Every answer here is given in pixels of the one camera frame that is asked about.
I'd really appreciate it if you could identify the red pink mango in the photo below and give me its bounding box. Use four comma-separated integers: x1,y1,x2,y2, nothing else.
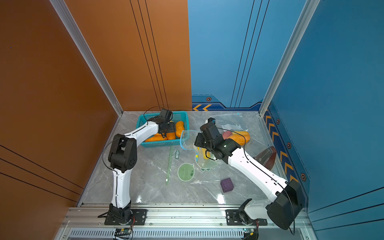
222,131,232,140

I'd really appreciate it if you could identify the yellow mango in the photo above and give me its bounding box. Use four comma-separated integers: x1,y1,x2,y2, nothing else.
202,149,211,160

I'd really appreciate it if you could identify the large orange mango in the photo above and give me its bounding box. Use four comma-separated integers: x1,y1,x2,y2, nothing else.
229,131,251,146

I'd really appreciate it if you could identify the clear zip-top bag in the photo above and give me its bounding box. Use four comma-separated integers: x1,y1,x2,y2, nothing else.
180,130,218,171
212,113,266,149

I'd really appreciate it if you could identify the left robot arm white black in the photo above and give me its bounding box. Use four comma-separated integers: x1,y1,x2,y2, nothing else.
108,109,176,223

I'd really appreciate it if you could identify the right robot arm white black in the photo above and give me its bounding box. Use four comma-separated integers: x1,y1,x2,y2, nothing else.
194,118,305,234

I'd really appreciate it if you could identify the orange mango front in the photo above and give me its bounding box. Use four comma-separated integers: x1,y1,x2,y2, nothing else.
145,135,168,143

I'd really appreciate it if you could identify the clear bags stack green print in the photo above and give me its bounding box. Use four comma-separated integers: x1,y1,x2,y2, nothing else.
165,146,210,186

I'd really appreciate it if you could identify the purple cube box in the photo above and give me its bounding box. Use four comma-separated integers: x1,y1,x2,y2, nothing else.
220,178,235,193

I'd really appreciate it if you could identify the dark red box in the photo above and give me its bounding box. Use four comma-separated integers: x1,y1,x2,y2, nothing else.
254,146,277,170

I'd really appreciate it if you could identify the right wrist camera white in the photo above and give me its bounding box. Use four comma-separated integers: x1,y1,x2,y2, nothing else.
207,118,216,124

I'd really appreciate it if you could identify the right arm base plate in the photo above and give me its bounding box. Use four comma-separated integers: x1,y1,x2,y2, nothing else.
225,210,268,226

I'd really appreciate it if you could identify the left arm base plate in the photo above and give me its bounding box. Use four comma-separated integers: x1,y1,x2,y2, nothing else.
104,209,148,226

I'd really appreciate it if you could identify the aluminium rail front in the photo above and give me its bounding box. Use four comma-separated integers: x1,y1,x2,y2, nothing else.
61,206,313,230

